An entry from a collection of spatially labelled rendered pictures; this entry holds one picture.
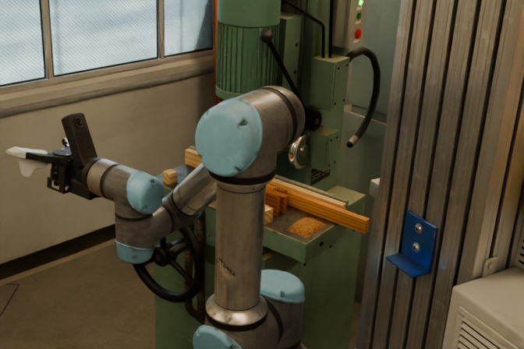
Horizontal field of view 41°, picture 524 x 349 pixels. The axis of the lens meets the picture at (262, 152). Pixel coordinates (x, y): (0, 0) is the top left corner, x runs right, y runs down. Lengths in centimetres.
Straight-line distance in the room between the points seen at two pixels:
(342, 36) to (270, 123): 104
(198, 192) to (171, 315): 100
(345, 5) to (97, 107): 160
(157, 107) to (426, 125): 253
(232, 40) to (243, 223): 84
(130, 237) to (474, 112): 71
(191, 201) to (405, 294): 47
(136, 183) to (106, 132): 209
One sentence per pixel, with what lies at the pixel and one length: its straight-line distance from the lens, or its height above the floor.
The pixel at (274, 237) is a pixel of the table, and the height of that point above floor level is 88.
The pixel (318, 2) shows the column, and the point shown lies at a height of 146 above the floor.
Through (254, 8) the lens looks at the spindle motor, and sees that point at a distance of 192.
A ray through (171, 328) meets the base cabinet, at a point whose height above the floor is 40.
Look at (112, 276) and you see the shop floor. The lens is 344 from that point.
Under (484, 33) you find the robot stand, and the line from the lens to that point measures 108.
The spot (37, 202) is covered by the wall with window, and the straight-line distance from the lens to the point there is 339.
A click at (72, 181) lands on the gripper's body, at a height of 119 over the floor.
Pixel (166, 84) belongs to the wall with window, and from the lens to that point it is 360.
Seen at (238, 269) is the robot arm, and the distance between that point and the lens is 125.
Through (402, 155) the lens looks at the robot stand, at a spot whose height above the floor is 137.
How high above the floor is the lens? 182
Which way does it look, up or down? 22 degrees down
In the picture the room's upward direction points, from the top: 3 degrees clockwise
